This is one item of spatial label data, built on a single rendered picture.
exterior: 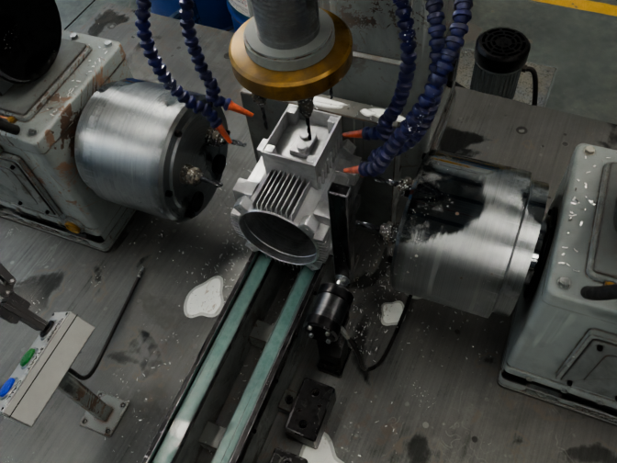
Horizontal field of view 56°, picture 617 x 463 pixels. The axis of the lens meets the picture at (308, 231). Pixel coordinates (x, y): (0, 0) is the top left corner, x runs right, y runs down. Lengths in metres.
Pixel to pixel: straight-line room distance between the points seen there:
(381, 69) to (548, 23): 2.17
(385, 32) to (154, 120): 0.43
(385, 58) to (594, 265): 0.50
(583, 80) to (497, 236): 2.10
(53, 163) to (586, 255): 0.91
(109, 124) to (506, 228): 0.69
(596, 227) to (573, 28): 2.37
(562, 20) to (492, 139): 1.82
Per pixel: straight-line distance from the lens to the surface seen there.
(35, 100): 1.19
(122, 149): 1.08
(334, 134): 1.02
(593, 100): 2.86
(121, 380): 1.23
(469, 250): 0.89
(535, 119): 1.55
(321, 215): 0.98
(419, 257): 0.90
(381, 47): 1.08
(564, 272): 0.87
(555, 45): 3.09
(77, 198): 1.25
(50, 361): 0.98
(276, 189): 0.99
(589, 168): 0.99
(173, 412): 1.03
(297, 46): 0.83
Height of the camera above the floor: 1.87
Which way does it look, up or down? 56 degrees down
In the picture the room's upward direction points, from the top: 8 degrees counter-clockwise
